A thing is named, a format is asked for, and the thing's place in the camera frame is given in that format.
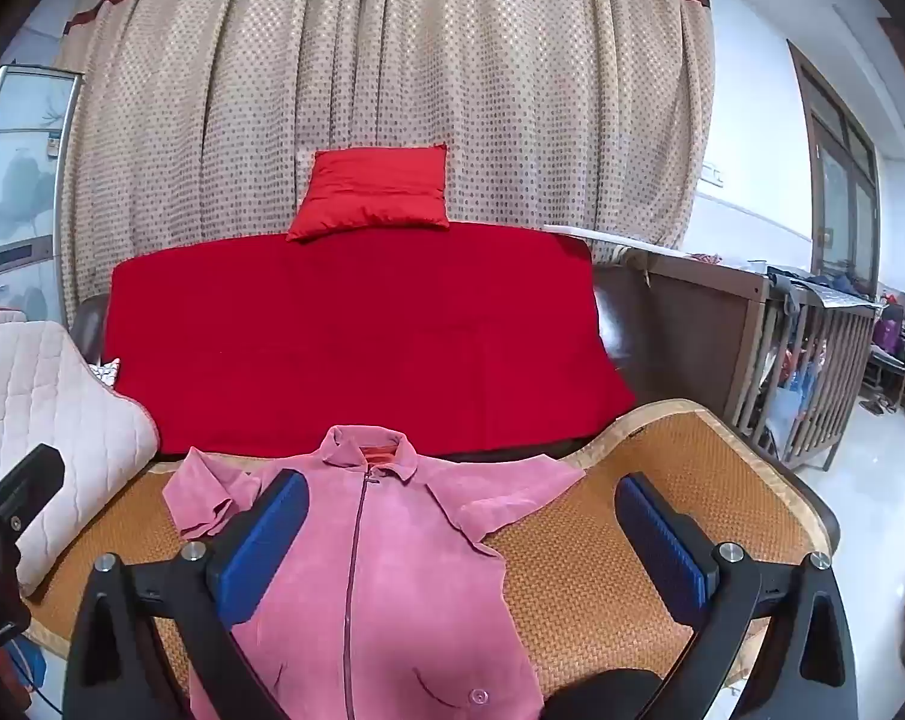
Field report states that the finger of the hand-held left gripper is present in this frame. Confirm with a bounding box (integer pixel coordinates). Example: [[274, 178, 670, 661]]
[[0, 444, 67, 533]]

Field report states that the white quilted cushion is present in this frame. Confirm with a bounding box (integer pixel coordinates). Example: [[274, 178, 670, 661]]
[[0, 307, 160, 599]]

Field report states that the red pillow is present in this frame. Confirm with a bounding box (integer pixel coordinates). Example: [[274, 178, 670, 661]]
[[286, 144, 452, 242]]

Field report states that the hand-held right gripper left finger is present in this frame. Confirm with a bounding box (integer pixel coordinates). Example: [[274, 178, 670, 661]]
[[62, 469, 311, 720]]

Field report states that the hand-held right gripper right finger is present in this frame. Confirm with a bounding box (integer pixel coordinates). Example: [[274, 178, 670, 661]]
[[613, 471, 859, 720]]

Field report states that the white board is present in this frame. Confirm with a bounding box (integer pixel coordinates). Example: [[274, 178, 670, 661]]
[[543, 223, 682, 250]]

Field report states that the woven rattan mat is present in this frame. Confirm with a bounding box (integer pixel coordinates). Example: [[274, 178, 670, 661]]
[[21, 399, 836, 698]]

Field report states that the white standing air conditioner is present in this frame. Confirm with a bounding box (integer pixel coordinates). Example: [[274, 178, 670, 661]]
[[0, 65, 85, 323]]

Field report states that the beige dotted curtain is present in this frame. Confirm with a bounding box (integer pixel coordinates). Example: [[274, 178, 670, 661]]
[[47, 0, 716, 316]]

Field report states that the dark clothes pile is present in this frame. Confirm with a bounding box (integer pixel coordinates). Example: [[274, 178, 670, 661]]
[[768, 264, 881, 310]]

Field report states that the red blanket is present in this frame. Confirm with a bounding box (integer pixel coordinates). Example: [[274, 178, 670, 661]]
[[103, 223, 640, 458]]

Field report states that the pink jacket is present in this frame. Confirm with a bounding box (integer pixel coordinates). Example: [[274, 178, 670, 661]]
[[161, 425, 587, 720]]

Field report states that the brown wooden door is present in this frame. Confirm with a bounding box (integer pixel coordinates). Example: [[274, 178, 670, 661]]
[[789, 41, 883, 293]]

